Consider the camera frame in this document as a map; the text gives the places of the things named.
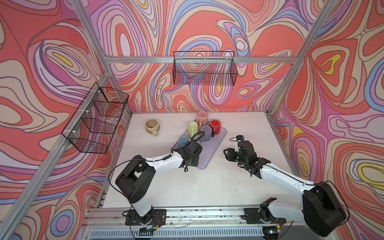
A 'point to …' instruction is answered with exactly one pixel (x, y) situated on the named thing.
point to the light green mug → (193, 129)
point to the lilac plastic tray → (208, 148)
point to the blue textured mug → (182, 141)
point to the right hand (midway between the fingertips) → (227, 154)
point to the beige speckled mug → (152, 126)
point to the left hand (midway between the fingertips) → (196, 159)
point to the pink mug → (202, 116)
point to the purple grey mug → (207, 129)
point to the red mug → (215, 124)
